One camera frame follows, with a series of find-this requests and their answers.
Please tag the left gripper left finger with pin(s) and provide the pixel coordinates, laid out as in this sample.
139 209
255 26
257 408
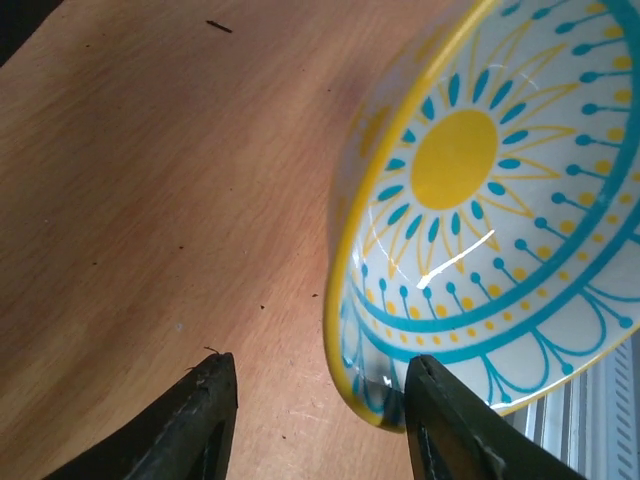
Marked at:
186 433

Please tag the aluminium rail frame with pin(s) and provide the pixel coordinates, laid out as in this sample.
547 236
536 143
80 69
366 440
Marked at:
592 422

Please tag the yellow sun pattern bowl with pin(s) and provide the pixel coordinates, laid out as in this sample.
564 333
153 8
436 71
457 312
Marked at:
485 210

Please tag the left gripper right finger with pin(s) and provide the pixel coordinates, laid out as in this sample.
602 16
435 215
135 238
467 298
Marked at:
453 434

